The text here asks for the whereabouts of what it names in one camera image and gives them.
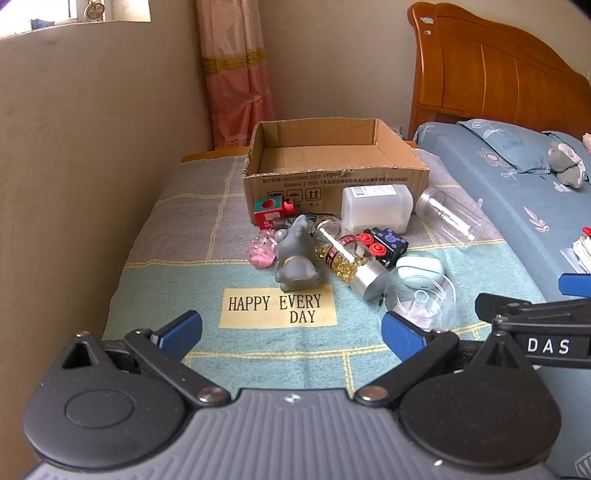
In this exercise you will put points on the brown cardboard box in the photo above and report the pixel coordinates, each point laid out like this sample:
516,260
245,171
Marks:
311,161

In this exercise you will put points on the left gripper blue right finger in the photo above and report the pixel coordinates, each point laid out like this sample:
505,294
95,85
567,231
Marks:
402,337

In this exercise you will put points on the pink curtain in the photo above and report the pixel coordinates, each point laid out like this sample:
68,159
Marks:
235,69

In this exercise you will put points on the white translucent plastic container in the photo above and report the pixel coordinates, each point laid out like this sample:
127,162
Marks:
376,206

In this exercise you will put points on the grey mouse figurine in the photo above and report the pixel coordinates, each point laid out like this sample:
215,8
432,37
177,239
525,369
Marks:
295,250

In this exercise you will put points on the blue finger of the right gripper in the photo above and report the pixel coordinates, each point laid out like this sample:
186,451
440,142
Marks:
506,312
575,284

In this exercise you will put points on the blue floral bedsheet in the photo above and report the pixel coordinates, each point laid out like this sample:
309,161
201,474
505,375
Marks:
537,215

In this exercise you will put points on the checked blanket happy every day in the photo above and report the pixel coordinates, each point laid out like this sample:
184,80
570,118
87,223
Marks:
192,248

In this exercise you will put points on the small alarm clock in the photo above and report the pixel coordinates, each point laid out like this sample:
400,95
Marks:
94,11

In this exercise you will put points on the wooden headboard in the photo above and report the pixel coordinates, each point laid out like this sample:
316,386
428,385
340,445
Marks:
470,67

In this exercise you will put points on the pink cartoon jar keychain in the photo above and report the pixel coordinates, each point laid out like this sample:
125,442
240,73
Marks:
261,254

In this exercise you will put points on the clear tall plastic jar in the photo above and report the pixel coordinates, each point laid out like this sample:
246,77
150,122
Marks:
453,219

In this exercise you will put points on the clear round plastic jar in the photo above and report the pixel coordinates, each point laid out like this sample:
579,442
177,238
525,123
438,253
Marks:
425,299

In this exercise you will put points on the grey plush toy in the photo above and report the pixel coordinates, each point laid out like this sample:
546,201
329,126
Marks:
566,164

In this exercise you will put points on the clear capsule bottle silver cap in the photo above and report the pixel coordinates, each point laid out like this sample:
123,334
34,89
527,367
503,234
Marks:
350,260

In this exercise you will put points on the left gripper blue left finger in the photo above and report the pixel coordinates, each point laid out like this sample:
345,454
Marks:
178,337

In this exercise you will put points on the blue floral pillow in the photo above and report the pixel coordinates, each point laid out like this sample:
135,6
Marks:
526,150

